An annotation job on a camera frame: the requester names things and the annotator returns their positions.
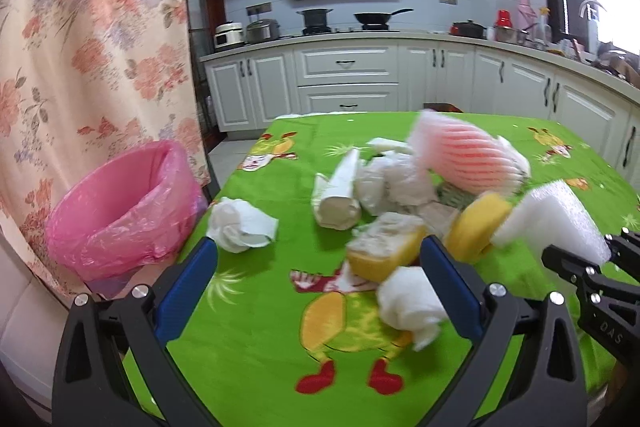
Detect bin with pink liner bag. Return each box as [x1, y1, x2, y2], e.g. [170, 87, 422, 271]
[45, 139, 208, 299]

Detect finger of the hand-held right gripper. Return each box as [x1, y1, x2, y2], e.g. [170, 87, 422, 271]
[542, 244, 640, 360]
[602, 229, 640, 278]

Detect crumpled grey wrapper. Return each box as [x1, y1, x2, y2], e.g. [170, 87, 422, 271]
[419, 200, 461, 240]

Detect white paper scrap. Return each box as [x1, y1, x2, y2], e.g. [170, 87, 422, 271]
[367, 137, 416, 156]

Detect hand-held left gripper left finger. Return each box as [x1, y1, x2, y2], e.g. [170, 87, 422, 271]
[52, 236, 223, 427]

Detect gas stove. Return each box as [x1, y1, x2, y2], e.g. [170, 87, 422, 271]
[301, 26, 401, 36]

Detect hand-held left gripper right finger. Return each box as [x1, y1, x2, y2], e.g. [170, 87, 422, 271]
[419, 234, 588, 427]

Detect white plastic bag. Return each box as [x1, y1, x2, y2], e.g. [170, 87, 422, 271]
[354, 154, 438, 215]

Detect crumpled white tissue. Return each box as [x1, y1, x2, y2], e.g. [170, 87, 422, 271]
[206, 197, 280, 254]

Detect chrome faucet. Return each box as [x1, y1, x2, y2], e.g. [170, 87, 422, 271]
[579, 0, 607, 20]

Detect white printed paper cup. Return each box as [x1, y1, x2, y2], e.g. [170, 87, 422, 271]
[311, 147, 362, 230]

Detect white tissue wad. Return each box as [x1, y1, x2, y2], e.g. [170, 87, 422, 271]
[376, 266, 451, 352]

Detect white kitchen base cabinets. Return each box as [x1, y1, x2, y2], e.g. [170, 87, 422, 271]
[200, 32, 640, 188]

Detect red and black casserole pot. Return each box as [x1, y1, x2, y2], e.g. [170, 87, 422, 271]
[450, 20, 487, 38]

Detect white foam block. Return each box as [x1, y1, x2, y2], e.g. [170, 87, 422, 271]
[491, 181, 612, 269]

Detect green cartoon print tablecloth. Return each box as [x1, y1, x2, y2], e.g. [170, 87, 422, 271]
[120, 109, 640, 427]

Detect floral print curtain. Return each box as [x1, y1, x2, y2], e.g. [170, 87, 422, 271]
[0, 0, 212, 303]

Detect wooden glass door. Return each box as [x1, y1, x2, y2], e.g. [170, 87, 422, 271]
[184, 0, 224, 148]

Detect black frying pan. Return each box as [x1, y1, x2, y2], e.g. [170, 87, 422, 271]
[353, 8, 415, 28]

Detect silver pressure cooker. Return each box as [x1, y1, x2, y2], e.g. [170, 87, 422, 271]
[245, 19, 280, 44]

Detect white rice cooker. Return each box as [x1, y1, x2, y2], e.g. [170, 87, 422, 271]
[215, 22, 245, 49]

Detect black cooking pot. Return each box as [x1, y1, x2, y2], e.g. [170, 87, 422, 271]
[296, 8, 333, 30]

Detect yellow sponge with scrubber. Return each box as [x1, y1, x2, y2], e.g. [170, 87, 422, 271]
[346, 213, 428, 283]

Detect steel mixing bowl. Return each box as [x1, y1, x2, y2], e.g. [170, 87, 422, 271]
[494, 26, 530, 45]

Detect pink foam fruit net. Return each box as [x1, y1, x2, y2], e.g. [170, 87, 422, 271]
[407, 109, 531, 198]

